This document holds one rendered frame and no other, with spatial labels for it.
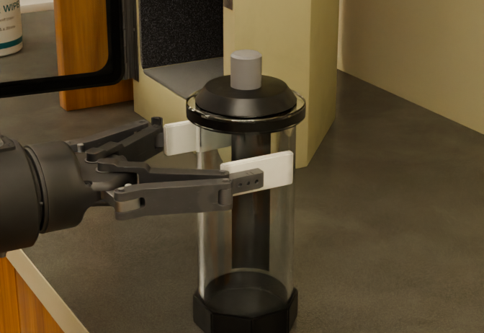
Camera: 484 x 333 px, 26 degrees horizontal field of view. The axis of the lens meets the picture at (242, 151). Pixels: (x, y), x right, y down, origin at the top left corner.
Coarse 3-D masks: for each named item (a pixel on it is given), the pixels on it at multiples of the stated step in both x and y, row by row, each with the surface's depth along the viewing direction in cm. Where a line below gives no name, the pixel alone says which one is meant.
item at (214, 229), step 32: (192, 96) 96; (288, 128) 92; (224, 160) 92; (256, 192) 93; (288, 192) 95; (224, 224) 95; (256, 224) 94; (288, 224) 97; (224, 256) 96; (256, 256) 95; (288, 256) 98; (224, 288) 97; (256, 288) 97; (288, 288) 99
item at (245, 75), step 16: (240, 64) 92; (256, 64) 92; (224, 80) 96; (240, 80) 93; (256, 80) 93; (272, 80) 96; (208, 96) 92; (224, 96) 91; (240, 96) 91; (256, 96) 91; (272, 96) 91; (288, 96) 93; (224, 112) 91; (240, 112) 90; (256, 112) 90; (272, 112) 91
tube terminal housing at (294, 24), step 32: (256, 0) 128; (288, 0) 130; (320, 0) 137; (224, 32) 130; (256, 32) 129; (288, 32) 131; (320, 32) 139; (224, 64) 131; (288, 64) 133; (320, 64) 141; (160, 96) 151; (320, 96) 144; (320, 128) 146
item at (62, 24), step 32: (0, 0) 146; (32, 0) 148; (64, 0) 149; (96, 0) 151; (0, 32) 147; (32, 32) 149; (64, 32) 151; (96, 32) 153; (0, 64) 149; (32, 64) 151; (64, 64) 152; (96, 64) 154
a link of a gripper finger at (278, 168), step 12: (264, 156) 91; (276, 156) 91; (288, 156) 92; (228, 168) 89; (240, 168) 90; (252, 168) 90; (264, 168) 91; (276, 168) 91; (288, 168) 92; (264, 180) 91; (276, 180) 92; (288, 180) 93; (240, 192) 90
